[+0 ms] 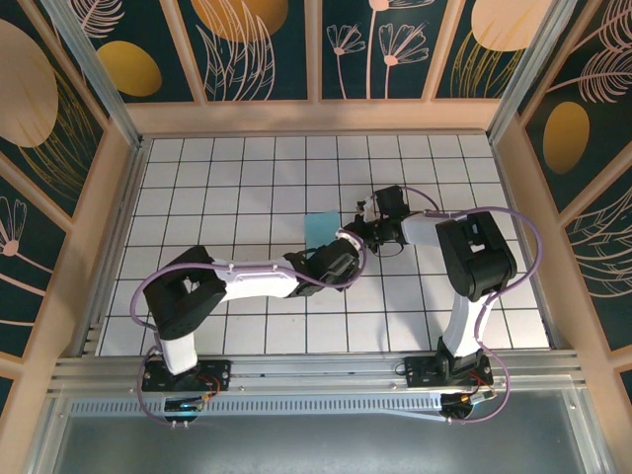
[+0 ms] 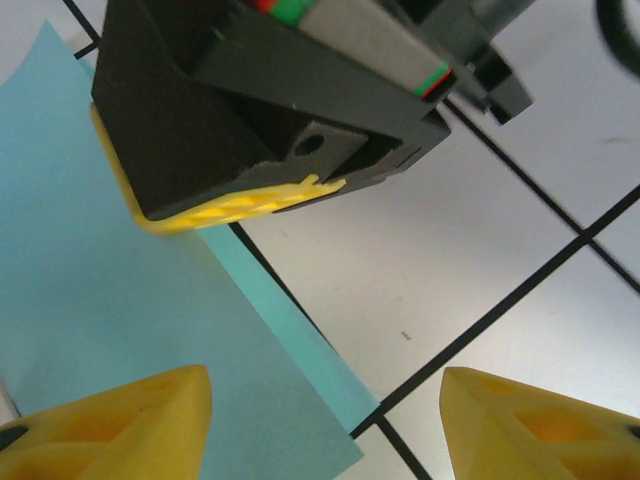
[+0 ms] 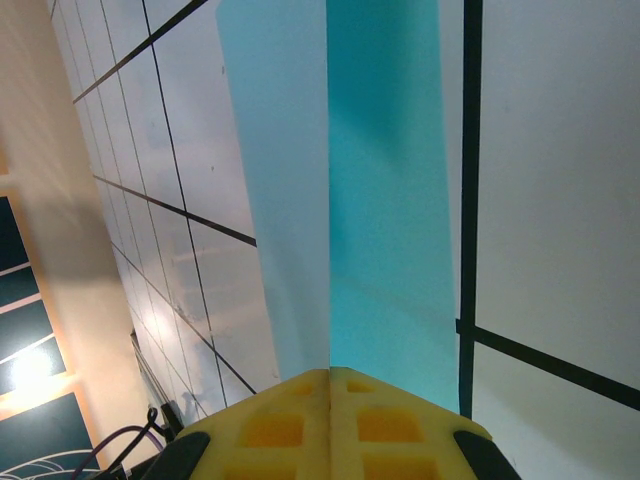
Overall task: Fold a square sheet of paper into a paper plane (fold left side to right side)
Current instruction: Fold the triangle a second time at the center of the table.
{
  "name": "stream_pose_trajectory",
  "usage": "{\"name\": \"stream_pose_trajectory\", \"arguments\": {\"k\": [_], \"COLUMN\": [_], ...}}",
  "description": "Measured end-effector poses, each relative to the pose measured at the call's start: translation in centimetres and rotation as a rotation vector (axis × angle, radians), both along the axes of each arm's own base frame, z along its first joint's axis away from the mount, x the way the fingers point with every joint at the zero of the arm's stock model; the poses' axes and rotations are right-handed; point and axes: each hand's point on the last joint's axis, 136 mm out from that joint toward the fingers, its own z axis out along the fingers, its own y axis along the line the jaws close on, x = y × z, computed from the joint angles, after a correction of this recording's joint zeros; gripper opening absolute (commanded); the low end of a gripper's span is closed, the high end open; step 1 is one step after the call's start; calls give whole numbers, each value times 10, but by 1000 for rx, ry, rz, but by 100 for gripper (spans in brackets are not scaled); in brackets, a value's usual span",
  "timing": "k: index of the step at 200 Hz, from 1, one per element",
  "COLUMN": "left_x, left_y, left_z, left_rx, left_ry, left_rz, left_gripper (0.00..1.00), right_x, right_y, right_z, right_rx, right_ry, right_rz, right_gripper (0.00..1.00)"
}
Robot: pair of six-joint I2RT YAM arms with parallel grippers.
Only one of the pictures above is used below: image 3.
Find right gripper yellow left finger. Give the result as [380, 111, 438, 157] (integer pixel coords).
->
[142, 367, 332, 480]

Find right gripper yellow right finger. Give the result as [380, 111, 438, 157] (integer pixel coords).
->
[329, 365, 524, 480]

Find light blue paper sheet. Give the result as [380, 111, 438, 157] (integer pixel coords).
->
[215, 0, 464, 419]

